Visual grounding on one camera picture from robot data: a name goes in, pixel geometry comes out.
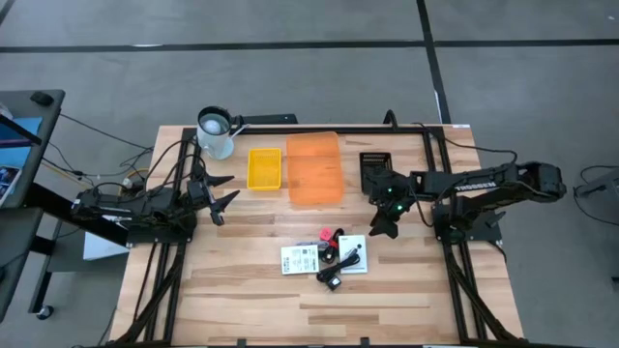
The black computer mouse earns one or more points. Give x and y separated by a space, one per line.
42 98

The colourful printed booklet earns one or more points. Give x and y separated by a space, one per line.
8 181

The black aluminium table frame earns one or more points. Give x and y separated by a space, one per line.
271 130

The yellow plastic basket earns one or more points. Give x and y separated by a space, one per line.
264 169

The grey side desk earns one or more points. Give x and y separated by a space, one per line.
48 125

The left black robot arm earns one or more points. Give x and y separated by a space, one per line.
145 203

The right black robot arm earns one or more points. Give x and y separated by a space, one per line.
464 182

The black cart frame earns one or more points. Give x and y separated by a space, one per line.
72 215

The orange translucent bin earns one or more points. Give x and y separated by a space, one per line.
314 169

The black power adapter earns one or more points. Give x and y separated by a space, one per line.
334 283

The black flat bar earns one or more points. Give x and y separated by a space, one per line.
268 119

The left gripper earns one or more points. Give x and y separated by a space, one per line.
198 191

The clear measuring cup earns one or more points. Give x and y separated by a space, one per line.
213 140

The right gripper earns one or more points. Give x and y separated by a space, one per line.
396 193

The black table clamp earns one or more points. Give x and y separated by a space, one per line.
242 343
365 342

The black floor stand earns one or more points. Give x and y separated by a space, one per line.
599 186

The white box with product picture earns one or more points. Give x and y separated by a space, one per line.
345 241

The black plastic basket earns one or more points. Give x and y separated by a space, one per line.
374 159

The black caster wheel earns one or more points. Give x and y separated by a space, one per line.
45 312

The blue sheet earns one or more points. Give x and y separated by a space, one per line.
21 157

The white sticker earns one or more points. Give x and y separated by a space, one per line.
460 125

